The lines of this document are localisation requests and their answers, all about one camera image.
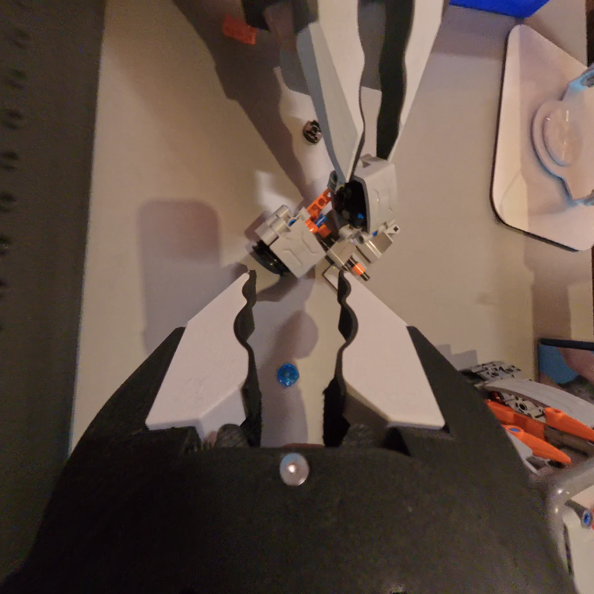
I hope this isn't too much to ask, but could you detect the small orange brick beam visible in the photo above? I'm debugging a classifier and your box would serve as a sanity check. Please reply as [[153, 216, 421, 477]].
[[222, 14, 258, 45]]

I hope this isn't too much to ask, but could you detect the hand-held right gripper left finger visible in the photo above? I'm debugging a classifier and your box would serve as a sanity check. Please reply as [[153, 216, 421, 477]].
[[145, 270, 263, 448]]

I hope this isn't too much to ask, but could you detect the dark blue toy box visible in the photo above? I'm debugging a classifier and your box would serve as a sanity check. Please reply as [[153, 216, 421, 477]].
[[538, 339, 594, 387]]

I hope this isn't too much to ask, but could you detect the white document stand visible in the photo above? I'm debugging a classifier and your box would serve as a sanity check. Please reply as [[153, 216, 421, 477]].
[[491, 24, 594, 252]]

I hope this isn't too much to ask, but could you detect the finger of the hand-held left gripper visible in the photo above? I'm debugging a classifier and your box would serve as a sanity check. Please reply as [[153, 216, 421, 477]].
[[375, 0, 447, 161], [296, 0, 368, 185]]

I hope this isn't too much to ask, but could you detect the grey orange tracked brick robot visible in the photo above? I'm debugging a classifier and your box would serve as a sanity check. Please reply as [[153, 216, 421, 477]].
[[457, 359, 594, 594]]

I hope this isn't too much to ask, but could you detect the grey orange brick wheel assembly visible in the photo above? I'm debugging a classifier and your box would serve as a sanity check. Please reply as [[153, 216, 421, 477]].
[[253, 188, 402, 285]]

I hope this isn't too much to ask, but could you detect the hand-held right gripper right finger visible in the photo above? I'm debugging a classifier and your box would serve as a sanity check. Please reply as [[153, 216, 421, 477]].
[[322, 269, 446, 448]]

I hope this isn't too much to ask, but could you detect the small grey brick hinge assembly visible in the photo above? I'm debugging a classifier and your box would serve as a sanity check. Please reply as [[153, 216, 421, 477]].
[[330, 154, 399, 236]]

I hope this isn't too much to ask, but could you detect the black dimpled cushion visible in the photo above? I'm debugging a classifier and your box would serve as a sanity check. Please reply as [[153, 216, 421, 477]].
[[0, 0, 106, 557]]

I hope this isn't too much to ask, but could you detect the blue bin with tag label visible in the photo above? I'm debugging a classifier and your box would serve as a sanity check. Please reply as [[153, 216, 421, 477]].
[[448, 0, 553, 19]]

